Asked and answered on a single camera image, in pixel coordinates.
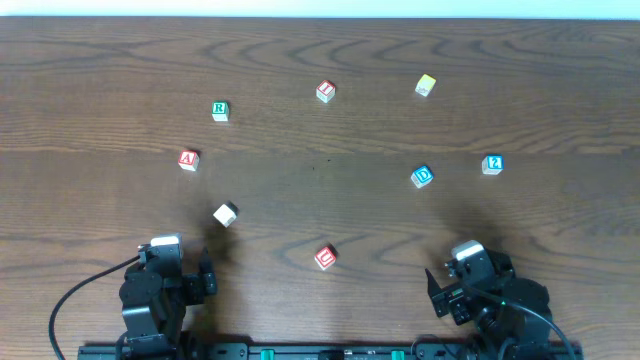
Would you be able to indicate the red letter U block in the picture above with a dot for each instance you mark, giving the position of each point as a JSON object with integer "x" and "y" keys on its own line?
{"x": 325, "y": 257}

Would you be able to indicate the green letter R block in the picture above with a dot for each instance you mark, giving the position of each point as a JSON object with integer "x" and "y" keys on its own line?
{"x": 220, "y": 111}

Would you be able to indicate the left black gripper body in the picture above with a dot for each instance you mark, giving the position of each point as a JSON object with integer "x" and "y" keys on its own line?
{"x": 195, "y": 285}

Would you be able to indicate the white block green B side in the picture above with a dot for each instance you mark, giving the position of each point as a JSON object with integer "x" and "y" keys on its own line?
{"x": 226, "y": 214}

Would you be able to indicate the blue letter D block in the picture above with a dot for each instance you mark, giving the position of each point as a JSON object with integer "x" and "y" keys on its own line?
{"x": 422, "y": 176}

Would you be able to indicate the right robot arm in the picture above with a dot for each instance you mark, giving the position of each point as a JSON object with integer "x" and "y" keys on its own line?
{"x": 511, "y": 314}

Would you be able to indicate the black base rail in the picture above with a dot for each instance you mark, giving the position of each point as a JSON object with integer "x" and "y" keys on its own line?
{"x": 242, "y": 351}

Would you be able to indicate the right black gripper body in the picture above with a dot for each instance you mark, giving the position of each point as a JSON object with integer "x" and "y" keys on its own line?
{"x": 447, "y": 296}

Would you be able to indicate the yellow wooden block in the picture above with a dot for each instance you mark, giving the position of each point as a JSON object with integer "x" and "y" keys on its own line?
{"x": 425, "y": 85}

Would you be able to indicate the blue number 2 block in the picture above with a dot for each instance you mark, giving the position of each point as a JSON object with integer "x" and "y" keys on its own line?
{"x": 492, "y": 164}

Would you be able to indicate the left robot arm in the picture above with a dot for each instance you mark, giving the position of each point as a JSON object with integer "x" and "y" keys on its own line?
{"x": 154, "y": 296}

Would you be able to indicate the red letter I block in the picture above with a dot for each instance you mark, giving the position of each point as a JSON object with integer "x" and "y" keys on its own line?
{"x": 325, "y": 91}

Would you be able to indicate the red letter A block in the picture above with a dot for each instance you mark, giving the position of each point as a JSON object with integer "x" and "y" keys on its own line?
{"x": 189, "y": 160}

